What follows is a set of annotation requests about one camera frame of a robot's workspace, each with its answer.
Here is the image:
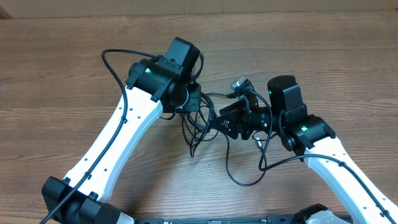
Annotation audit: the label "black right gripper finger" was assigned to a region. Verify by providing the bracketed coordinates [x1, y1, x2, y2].
[213, 112, 239, 139]
[220, 99, 248, 115]

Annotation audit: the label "black USB cable long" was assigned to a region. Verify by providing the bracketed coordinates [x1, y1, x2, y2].
[215, 134, 266, 189]

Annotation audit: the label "black USB cable bundle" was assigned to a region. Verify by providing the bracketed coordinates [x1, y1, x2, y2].
[180, 91, 236, 159]

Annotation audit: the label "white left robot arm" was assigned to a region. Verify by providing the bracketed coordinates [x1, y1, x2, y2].
[42, 37, 203, 224]

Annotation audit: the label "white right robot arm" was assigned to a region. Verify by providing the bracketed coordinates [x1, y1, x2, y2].
[213, 75, 397, 223]

